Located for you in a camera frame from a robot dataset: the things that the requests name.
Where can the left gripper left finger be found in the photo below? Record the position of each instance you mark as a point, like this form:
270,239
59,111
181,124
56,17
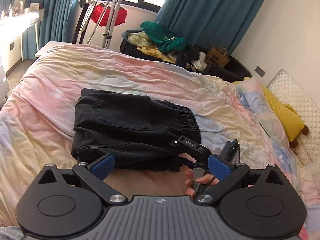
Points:
92,177

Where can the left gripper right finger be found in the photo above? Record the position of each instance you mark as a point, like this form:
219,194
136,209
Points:
228,176

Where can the black pants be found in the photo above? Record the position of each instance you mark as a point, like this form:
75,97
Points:
137,130

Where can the person right hand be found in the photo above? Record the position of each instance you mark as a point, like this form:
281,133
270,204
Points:
205,180

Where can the pastel tie-dye duvet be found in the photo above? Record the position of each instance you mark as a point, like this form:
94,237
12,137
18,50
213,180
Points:
38,117

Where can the yellow plush toy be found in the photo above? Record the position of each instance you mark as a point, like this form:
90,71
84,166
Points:
280,121

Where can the pastel pillow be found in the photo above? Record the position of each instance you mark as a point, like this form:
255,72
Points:
283,157

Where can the white garment on pile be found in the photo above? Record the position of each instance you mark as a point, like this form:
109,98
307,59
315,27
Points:
200,65

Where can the black sofa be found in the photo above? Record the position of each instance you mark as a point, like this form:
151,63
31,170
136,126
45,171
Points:
231,72

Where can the black garment on pile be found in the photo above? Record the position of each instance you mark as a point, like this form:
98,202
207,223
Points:
189,54

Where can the brown paper bag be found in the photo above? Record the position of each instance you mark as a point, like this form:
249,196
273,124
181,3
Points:
217,57

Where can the white quilted headboard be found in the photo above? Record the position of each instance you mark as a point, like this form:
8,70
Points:
288,91

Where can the green garment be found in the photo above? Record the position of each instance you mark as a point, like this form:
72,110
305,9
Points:
164,39

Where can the pale yellow knit garment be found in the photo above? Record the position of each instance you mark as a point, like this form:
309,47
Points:
139,39

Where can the right teal curtain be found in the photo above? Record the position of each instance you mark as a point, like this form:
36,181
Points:
207,23

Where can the teal curtain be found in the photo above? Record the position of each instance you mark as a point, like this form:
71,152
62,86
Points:
207,23
57,25

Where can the white desk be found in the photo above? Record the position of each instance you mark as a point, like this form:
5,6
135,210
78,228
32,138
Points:
14,27

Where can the silver tripod stand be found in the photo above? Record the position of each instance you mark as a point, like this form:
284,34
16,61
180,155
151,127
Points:
111,20

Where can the left teal curtain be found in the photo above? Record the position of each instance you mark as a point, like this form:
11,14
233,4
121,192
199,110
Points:
57,25

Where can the grey wall switch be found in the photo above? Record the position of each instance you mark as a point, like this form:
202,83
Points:
260,71

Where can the black chair frame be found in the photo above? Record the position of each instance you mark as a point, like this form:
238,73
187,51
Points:
83,20

